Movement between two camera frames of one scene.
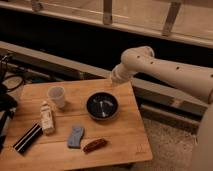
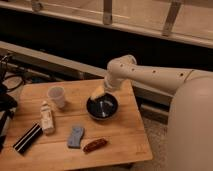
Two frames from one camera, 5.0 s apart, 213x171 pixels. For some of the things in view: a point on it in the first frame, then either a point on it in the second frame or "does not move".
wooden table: (84, 125) does not move
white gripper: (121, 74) to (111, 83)
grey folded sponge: (74, 139) does not move
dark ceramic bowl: (102, 105) does not move
